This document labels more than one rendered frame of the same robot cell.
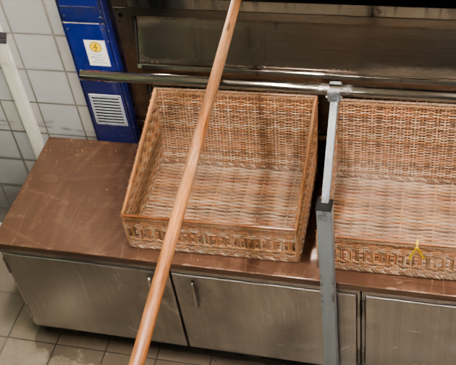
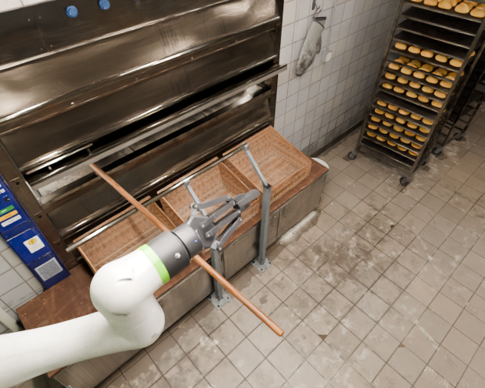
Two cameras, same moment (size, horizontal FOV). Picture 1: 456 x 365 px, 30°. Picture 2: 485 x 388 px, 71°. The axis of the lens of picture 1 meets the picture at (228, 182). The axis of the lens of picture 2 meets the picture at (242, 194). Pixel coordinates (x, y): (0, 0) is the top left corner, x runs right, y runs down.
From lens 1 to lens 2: 109 cm
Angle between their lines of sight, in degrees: 43
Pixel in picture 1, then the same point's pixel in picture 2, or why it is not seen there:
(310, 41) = (137, 175)
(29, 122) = not seen: outside the picture
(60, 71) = (9, 269)
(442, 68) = (189, 156)
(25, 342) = not seen: outside the picture
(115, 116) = (54, 270)
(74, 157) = (44, 305)
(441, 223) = not seen: hidden behind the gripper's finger
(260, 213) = not seen: hidden behind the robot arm
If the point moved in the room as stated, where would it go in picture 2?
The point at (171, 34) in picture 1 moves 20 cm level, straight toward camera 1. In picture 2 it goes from (71, 209) to (98, 221)
